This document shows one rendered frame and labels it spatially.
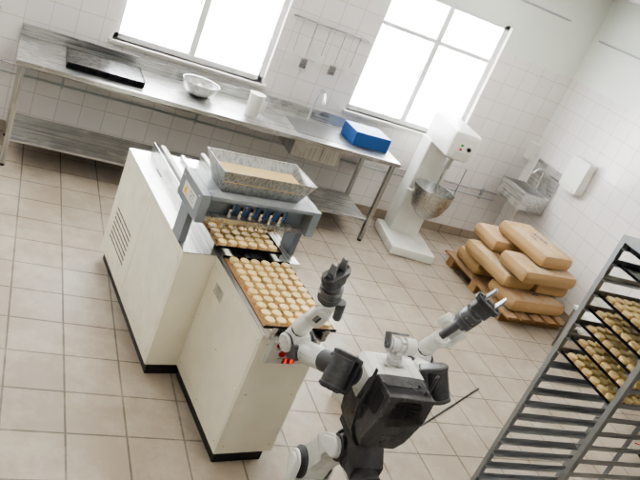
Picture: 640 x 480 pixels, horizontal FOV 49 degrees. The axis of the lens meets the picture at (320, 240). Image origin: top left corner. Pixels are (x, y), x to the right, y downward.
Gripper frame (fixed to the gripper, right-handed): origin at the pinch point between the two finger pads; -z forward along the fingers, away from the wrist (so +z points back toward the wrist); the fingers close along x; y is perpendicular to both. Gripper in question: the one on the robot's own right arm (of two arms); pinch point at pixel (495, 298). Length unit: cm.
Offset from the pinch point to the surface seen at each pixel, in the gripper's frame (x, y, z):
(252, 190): 96, 76, 87
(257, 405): 20, 11, 135
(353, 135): 63, 373, 143
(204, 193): 112, 53, 96
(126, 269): 117, 92, 202
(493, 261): -116, 372, 130
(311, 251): 18, 295, 219
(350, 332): -33, 190, 183
